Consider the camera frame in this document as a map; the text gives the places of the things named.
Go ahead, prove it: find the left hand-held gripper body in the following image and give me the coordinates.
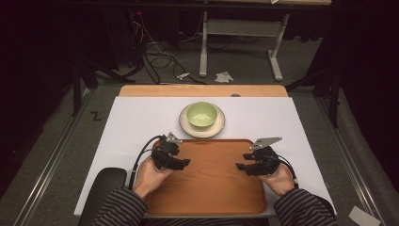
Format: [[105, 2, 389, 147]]
[[151, 132, 184, 171]]

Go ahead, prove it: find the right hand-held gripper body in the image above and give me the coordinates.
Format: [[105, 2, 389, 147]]
[[243, 136, 283, 177]]

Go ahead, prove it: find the person's right hand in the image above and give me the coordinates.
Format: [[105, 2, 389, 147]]
[[257, 163, 296, 198]]

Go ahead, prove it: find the person's left hand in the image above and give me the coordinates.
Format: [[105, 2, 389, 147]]
[[132, 155, 174, 200]]

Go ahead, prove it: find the white table mat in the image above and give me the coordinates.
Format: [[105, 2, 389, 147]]
[[73, 96, 337, 218]]

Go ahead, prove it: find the wooden tray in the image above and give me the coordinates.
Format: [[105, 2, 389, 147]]
[[143, 138, 268, 217]]

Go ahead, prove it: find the cream plate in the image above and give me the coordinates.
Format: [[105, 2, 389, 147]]
[[178, 103, 227, 139]]

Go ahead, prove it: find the green bowl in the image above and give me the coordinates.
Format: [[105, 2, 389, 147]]
[[185, 101, 219, 128]]

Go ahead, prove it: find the black chair armrest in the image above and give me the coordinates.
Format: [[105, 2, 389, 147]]
[[77, 167, 128, 226]]

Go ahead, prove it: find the crumpled white paper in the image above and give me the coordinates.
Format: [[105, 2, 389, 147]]
[[215, 71, 234, 84]]

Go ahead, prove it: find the black metal stand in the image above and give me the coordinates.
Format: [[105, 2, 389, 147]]
[[71, 57, 137, 118], [284, 64, 343, 129]]

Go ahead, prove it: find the white paper sheet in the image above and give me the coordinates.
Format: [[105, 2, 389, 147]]
[[347, 205, 382, 226]]

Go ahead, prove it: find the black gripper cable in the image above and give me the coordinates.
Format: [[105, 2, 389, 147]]
[[277, 153, 299, 189], [128, 135, 166, 190]]

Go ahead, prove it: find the metal floor rail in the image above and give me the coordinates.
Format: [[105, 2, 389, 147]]
[[12, 88, 97, 226], [314, 95, 389, 226]]

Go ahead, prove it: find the bundle of floor cables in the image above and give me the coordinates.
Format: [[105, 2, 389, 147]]
[[126, 10, 208, 86]]

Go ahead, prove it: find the white metal desk frame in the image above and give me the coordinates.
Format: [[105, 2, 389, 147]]
[[199, 10, 291, 83]]

